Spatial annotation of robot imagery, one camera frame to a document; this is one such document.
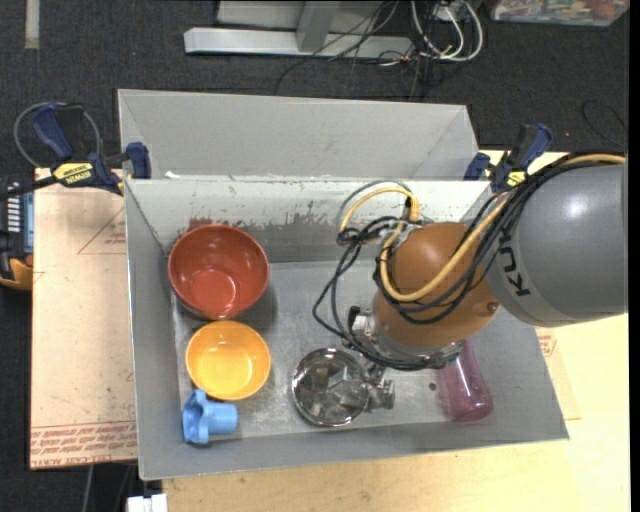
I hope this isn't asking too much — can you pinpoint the black cylinder on white bracket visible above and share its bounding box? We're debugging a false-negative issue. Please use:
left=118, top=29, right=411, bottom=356
left=347, top=304, right=375, bottom=342

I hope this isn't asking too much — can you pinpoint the brown cardboard board, red print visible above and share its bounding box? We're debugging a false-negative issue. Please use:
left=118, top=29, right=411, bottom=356
left=28, top=167, right=582, bottom=471

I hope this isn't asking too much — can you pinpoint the pink clear plastic bottle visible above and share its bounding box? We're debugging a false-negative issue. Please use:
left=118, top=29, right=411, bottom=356
left=436, top=337, right=495, bottom=424

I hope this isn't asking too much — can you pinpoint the blue plastic cup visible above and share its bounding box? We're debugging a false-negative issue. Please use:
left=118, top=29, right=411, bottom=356
left=181, top=388, right=240, bottom=446

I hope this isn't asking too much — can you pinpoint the shiny metal bowl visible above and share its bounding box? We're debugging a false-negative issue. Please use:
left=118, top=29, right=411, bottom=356
left=291, top=347, right=372, bottom=428

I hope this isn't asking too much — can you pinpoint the yellow bowl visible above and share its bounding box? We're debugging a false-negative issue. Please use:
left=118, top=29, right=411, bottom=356
left=184, top=319, right=273, bottom=402

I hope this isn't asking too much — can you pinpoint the grey metal bin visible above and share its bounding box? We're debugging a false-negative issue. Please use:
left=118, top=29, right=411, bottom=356
left=117, top=88, right=571, bottom=482

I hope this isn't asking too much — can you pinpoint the red bowl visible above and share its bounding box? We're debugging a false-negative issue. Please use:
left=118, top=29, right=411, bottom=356
left=166, top=223, right=272, bottom=322

